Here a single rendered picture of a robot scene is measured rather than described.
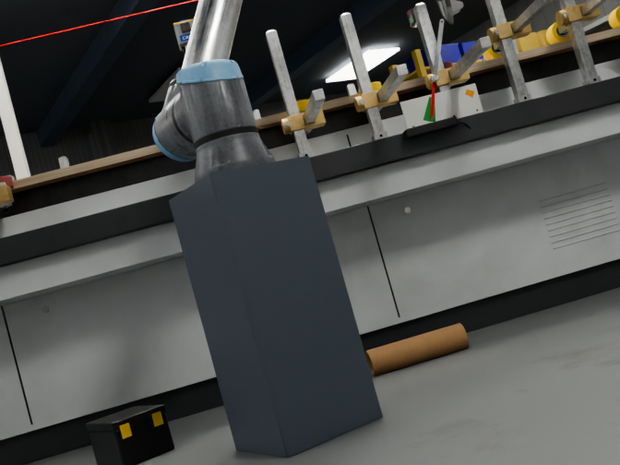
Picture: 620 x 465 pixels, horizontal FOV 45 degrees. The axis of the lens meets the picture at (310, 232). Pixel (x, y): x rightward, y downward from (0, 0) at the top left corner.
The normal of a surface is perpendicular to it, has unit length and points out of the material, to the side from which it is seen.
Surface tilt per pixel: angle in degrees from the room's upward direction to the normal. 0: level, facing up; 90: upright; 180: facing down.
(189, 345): 90
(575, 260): 90
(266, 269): 90
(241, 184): 90
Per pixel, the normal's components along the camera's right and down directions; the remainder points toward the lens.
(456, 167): 0.10, -0.08
